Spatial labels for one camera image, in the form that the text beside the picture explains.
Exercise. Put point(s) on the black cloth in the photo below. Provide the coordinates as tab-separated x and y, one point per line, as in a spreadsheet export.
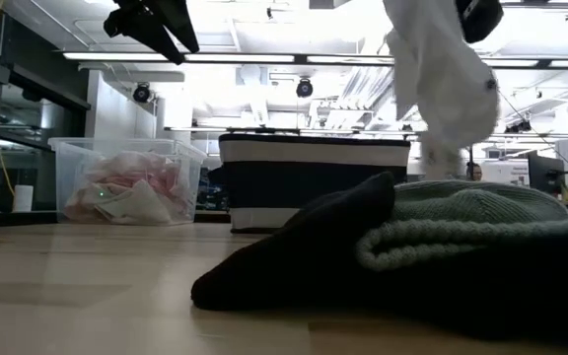
313	266

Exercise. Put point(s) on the green knit cloth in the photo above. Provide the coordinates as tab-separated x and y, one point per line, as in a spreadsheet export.
461	207

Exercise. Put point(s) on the white sign board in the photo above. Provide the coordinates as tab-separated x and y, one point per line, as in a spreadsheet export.
506	172

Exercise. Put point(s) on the salmon pink cloth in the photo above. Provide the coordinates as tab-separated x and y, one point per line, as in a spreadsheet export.
156	172

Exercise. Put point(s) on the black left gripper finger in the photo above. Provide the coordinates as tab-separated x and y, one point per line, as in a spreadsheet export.
180	24
163	44

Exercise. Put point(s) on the white cloth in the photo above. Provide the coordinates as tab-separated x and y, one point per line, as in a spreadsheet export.
442	74
131	207

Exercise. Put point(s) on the black ceiling spotlight cluster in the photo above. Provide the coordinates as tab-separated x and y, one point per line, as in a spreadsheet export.
518	127

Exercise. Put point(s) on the clear plastic bin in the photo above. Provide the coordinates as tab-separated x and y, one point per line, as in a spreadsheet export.
67	167

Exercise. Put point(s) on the navy white striped fabric basket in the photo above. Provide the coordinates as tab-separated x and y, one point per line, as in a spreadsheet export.
313	167

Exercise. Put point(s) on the black computer monitor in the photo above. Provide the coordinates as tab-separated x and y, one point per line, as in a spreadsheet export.
545	172

